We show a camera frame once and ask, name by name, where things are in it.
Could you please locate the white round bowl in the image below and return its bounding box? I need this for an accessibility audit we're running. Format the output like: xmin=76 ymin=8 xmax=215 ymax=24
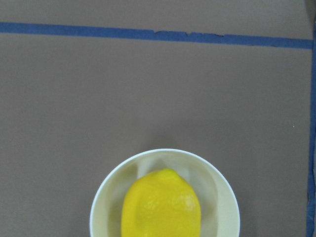
xmin=89 ymin=149 xmax=240 ymax=237

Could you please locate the yellow lemon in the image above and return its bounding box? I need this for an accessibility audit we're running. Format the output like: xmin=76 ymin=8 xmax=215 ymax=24
xmin=121 ymin=168 xmax=201 ymax=237

